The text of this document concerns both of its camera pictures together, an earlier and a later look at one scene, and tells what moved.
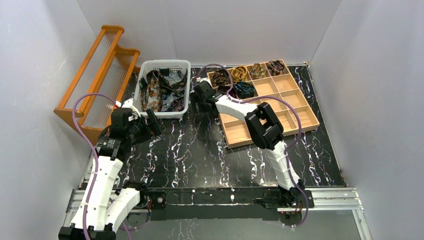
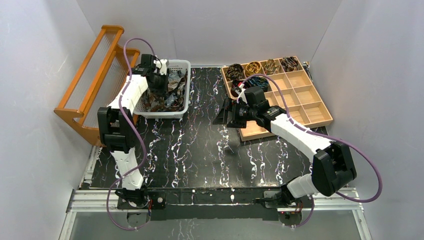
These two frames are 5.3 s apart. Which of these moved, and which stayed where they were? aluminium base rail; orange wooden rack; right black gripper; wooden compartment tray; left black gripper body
Moved: left black gripper body; wooden compartment tray; right black gripper
Stayed: orange wooden rack; aluminium base rail
